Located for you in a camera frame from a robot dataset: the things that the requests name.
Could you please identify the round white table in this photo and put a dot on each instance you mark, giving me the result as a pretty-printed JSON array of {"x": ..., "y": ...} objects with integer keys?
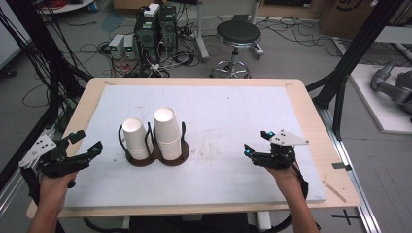
[{"x": 64, "y": 6}]

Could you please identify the black computer tower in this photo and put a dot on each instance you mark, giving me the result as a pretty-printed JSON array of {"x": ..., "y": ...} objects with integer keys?
[
  {"x": 168, "y": 29},
  {"x": 147, "y": 35}
]

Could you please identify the person's right hand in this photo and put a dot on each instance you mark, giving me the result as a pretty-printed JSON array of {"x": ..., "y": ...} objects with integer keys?
[{"x": 290, "y": 181}]

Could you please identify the cardboard box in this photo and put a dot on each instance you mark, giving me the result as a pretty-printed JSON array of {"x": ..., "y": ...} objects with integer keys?
[{"x": 346, "y": 16}]

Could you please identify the grey metal table leg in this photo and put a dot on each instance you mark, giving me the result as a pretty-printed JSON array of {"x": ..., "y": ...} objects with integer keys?
[{"x": 202, "y": 39}]

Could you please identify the thin wooden stick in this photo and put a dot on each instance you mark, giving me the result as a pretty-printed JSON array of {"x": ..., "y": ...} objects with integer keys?
[{"x": 333, "y": 191}]

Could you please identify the white board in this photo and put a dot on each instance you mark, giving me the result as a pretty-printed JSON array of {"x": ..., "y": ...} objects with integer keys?
[{"x": 11, "y": 32}]

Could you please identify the white platform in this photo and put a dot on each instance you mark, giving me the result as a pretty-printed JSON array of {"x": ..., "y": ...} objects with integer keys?
[{"x": 372, "y": 106}]

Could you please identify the black tape strip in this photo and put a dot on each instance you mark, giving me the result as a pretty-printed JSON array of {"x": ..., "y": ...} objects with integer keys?
[{"x": 340, "y": 166}]

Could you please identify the person's left hand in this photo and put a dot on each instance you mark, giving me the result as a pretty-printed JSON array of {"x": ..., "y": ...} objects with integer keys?
[{"x": 53, "y": 191}]

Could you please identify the aluminium rail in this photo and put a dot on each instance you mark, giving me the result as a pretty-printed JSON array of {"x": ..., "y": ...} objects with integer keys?
[
  {"x": 13, "y": 191},
  {"x": 353, "y": 181}
]

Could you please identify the white box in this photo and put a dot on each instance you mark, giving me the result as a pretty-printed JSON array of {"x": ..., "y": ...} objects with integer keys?
[{"x": 151, "y": 9}]

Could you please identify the grey power supply unit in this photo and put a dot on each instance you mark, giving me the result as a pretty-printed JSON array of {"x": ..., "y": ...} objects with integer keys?
[
  {"x": 116, "y": 45},
  {"x": 129, "y": 47}
]

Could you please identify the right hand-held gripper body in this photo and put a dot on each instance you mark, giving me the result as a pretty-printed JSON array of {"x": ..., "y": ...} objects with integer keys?
[{"x": 278, "y": 158}]

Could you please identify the white foam mat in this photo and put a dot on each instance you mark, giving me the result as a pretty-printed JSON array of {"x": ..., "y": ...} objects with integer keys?
[{"x": 226, "y": 129}]

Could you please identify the wooden table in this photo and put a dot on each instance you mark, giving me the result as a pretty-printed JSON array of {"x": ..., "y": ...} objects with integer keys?
[{"x": 333, "y": 152}]

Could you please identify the black round stool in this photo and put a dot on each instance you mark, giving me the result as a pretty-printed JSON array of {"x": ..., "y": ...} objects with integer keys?
[{"x": 238, "y": 32}]

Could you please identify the person's dark clothing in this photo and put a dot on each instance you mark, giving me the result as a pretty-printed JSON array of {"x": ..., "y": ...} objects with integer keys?
[{"x": 194, "y": 225}]

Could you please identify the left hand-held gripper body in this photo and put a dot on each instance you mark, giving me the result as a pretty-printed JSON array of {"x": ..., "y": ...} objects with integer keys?
[{"x": 53, "y": 161}]

